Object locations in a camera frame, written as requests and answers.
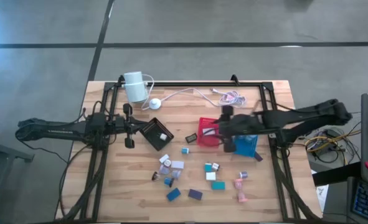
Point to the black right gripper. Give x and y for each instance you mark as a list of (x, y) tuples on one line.
[(243, 126)]

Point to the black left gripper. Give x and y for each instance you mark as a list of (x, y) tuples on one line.
[(116, 124)]

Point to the small white cube charger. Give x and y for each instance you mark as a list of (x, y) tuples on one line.
[(163, 137)]

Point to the teal box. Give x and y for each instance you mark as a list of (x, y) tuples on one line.
[(218, 185)]

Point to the pink-lidded container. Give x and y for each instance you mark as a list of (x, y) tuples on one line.
[(238, 184)]

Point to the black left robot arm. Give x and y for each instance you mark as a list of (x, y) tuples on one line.
[(56, 132)]

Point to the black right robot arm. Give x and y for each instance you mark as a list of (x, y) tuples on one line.
[(311, 113)]

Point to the red mesh basket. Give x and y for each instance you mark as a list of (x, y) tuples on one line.
[(207, 141)]

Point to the black mesh tray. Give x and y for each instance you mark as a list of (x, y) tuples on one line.
[(154, 138)]

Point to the small black digital clock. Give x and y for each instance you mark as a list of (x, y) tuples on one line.
[(191, 138)]

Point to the blue mesh basket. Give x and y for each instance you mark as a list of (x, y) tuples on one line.
[(246, 149)]

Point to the white cylindrical lamp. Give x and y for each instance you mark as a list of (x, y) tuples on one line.
[(135, 88)]

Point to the small lavender hourglass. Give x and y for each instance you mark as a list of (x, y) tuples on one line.
[(243, 175)]

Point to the white flat box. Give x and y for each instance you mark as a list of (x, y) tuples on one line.
[(177, 164)]

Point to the dark purple rectangular pad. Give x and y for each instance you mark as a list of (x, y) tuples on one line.
[(195, 194)]

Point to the pink hourglass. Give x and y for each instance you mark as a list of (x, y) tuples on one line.
[(242, 198)]

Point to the blue rectangular pad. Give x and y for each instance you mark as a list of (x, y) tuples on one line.
[(173, 194)]

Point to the white paper sheet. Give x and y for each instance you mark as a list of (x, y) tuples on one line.
[(322, 194)]

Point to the black desk base beam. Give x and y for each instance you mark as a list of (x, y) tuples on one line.
[(336, 175)]

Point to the teal white wall charger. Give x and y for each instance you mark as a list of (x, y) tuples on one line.
[(208, 167)]

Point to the large white wall charger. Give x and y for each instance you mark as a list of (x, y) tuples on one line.
[(210, 176)]

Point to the black aluminium rig frame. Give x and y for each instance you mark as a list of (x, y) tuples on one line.
[(186, 84)]

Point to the grey metal furniture frame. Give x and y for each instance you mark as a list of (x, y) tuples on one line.
[(3, 151)]

